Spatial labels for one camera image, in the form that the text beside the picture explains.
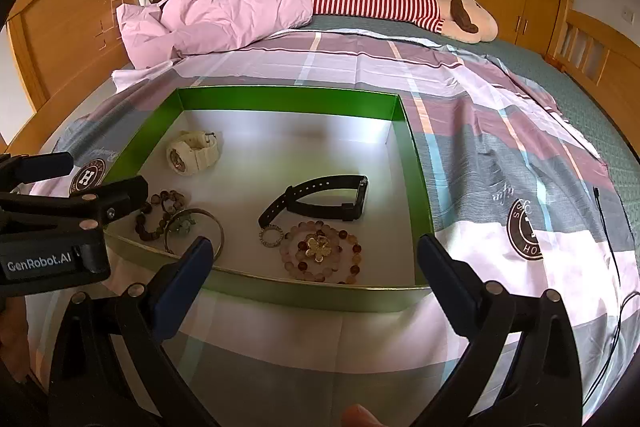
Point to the wooden footboard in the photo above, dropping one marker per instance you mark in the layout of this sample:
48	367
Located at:
585	42

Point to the silver bangle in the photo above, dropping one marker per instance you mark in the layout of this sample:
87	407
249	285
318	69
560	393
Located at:
220	234

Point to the green cardboard box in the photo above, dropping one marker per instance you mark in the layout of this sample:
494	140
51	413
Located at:
300	297

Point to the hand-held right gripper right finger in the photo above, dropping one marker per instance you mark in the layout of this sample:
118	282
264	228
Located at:
450	287

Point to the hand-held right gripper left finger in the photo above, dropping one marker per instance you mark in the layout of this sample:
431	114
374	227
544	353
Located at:
185	287

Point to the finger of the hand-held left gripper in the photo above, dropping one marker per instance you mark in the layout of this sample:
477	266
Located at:
120	197
45	167

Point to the wooden headboard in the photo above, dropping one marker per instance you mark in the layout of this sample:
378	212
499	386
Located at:
65	32

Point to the black wrist watch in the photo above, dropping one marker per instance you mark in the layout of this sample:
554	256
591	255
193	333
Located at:
362	197

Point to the pink quilt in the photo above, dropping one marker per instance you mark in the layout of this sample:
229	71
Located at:
235	7

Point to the gold flower brooch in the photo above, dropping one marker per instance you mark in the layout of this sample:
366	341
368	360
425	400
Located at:
317	247

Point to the white wrist watch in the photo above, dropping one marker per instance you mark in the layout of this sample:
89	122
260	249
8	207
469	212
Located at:
192	152

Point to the green stone charm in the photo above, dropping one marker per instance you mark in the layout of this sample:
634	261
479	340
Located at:
182	225

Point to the plaid printed bed sheet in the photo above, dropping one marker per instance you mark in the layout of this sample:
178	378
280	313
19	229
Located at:
475	157

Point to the person's right hand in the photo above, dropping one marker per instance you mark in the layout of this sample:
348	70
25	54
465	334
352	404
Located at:
360	417

